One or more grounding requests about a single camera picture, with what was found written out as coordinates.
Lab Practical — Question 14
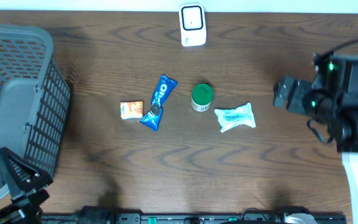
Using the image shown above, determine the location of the white wet wipes pack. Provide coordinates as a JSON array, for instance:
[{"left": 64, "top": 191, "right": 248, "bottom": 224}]
[{"left": 214, "top": 103, "right": 256, "bottom": 133}]

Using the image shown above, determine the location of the green lid white jar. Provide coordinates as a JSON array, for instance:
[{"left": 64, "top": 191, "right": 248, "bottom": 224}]
[{"left": 191, "top": 83, "right": 214, "bottom": 112}]

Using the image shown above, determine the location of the blue Oreo cookie pack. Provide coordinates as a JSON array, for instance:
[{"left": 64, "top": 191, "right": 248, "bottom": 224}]
[{"left": 140, "top": 75, "right": 178, "bottom": 132}]

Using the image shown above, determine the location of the orange small box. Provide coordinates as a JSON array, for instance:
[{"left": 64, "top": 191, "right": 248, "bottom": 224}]
[{"left": 120, "top": 101, "right": 144, "bottom": 119}]

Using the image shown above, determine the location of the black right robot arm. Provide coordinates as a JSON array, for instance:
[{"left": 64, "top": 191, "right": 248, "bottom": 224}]
[{"left": 273, "top": 53, "right": 358, "bottom": 223}]

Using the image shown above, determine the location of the white barcode scanner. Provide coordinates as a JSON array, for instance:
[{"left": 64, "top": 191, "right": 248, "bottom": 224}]
[{"left": 178, "top": 3, "right": 207, "bottom": 47}]

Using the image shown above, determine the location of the grey plastic mesh basket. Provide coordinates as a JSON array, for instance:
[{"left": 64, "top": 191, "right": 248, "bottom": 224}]
[{"left": 0, "top": 24, "right": 71, "bottom": 199}]

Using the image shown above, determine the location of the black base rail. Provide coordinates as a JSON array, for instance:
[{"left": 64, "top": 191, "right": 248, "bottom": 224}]
[{"left": 40, "top": 206, "right": 347, "bottom": 224}]

